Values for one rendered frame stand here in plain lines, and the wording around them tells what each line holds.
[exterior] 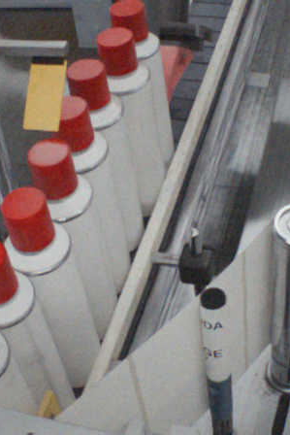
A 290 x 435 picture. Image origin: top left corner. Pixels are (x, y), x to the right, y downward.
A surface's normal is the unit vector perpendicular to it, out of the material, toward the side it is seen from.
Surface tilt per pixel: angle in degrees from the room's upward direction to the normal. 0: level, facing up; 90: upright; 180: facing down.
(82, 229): 90
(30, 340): 90
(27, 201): 3
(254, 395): 0
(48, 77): 47
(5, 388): 90
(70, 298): 90
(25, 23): 0
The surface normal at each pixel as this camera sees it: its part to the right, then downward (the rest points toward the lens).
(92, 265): 0.68, 0.46
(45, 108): -0.29, 0.04
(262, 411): -0.12, -0.70
